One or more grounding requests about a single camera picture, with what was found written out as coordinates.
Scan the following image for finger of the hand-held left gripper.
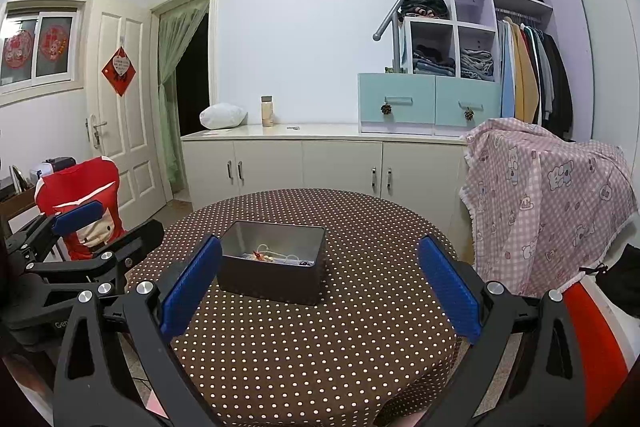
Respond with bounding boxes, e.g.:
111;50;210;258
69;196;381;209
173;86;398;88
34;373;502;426
4;200;107;267
22;219;166;292

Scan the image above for white plastic bag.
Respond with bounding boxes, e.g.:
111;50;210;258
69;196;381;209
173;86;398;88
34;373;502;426
199;103;248;130

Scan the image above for red diamond door decoration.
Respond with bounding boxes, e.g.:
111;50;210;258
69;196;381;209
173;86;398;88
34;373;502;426
101;47;137;98

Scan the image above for person's pink clothing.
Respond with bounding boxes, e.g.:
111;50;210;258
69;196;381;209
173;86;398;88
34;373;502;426
392;409;427;427

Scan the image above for dark folded clothes stack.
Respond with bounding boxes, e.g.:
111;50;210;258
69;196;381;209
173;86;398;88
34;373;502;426
400;0;450;19

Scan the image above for white framed window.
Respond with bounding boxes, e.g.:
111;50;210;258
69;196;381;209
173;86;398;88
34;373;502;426
0;0;94;104

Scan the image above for red window decal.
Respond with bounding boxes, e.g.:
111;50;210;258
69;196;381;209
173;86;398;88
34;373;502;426
2;30;34;69
40;24;69;60

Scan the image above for dark grey metal box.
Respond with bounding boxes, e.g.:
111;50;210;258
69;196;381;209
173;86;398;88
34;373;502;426
216;220;327;306

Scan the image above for red white plastic bin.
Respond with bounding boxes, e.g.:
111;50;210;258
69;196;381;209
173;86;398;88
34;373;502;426
561;279;632;427

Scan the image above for folded blue jeans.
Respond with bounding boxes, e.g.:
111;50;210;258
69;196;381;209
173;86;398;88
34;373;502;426
412;44;457;76

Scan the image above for green curtain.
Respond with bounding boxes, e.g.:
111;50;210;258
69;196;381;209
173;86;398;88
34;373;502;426
157;0;211;196

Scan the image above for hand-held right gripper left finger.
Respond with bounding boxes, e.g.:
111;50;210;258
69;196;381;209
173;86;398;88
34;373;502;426
52;234;224;427

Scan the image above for silver door handle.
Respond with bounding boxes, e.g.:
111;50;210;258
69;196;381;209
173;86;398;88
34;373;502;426
86;117;109;147

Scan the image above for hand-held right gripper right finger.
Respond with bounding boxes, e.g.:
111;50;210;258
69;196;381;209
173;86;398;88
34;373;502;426
417;234;588;427

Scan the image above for folded grey clothes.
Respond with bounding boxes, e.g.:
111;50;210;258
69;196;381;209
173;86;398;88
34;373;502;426
460;48;495;81

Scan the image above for pink checked printed blanket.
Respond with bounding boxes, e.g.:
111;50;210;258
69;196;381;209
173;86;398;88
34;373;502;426
460;117;634;299

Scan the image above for cream wardrobe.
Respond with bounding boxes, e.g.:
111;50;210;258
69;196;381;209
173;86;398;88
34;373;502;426
570;0;640;189

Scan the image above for black white device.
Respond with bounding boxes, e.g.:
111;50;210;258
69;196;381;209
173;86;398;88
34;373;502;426
35;156;77;179

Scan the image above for black cloth bag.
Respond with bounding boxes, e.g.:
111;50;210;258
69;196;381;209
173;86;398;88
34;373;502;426
594;244;640;321

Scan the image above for lavender wardrobe door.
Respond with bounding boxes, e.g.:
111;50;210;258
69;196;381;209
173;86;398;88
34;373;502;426
540;0;597;144

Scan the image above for cream sideboard cabinet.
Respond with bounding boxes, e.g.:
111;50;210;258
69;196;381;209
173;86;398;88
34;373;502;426
180;124;469;213

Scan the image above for row of hanging clothes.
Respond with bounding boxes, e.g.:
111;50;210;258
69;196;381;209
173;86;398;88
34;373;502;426
496;14;575;141

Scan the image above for white panelled door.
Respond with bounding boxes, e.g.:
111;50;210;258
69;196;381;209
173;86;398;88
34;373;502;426
86;0;174;229

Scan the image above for brown wooden desk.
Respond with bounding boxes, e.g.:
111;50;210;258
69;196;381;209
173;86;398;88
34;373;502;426
0;164;39;233

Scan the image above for red white chair cover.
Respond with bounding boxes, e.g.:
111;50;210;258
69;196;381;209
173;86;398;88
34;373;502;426
34;156;129;261

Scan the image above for brown dotted tablecloth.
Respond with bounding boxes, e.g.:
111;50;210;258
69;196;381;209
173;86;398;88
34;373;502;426
125;188;463;427

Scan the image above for teal drawer unit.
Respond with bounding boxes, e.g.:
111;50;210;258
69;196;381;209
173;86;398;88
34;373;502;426
357;73;503;137

